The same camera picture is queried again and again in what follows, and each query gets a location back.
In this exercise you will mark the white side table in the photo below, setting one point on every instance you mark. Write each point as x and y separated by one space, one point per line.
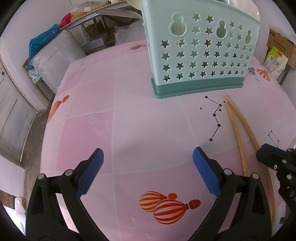
97 17

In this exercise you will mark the red bag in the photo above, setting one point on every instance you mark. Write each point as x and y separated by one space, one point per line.
65 20

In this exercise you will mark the white rice bag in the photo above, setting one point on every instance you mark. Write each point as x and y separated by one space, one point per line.
275 62

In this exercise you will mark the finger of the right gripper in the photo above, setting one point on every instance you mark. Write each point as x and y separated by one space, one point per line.
274 157

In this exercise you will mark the wooden chopstick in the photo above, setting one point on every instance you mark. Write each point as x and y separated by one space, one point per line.
239 139
251 147

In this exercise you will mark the white door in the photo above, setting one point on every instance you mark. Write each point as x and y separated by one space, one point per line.
16 117

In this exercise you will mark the large wrapped white bundle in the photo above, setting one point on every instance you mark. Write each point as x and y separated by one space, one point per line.
53 60

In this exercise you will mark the pink balloon tablecloth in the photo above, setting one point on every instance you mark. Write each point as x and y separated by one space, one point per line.
148 187

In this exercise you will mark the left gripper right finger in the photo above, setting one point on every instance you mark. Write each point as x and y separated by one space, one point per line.
252 218

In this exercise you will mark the mint green utensil holder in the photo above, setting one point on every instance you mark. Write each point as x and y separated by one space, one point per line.
198 46

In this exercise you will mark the blue plastic bag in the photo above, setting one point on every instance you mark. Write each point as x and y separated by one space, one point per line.
39 42

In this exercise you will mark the white pillow under table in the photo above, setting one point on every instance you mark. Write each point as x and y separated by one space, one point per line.
131 33

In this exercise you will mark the cardboard box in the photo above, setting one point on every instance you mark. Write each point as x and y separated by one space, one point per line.
282 44

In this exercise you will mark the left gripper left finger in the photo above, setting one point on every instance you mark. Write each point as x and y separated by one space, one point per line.
44 217

